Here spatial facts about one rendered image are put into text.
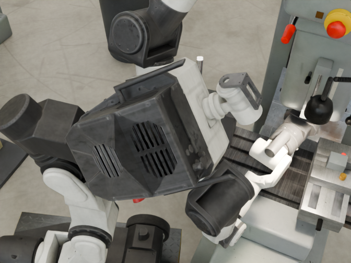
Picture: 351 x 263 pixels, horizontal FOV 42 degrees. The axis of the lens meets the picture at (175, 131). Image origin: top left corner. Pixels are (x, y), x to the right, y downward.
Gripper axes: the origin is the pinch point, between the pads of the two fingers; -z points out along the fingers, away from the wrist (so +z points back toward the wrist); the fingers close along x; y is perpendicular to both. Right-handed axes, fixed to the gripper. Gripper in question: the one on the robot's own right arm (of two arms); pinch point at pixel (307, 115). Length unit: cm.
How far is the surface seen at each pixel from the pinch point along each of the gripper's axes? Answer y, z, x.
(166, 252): 83, 38, 30
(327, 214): 23.2, 14.0, -21.6
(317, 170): 19.2, 2.9, -10.9
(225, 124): 16.0, 8.7, 25.5
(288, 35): -48, 27, 3
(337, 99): -18.6, 7.1, -8.6
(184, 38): 123, -129, 151
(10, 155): 120, 37, 159
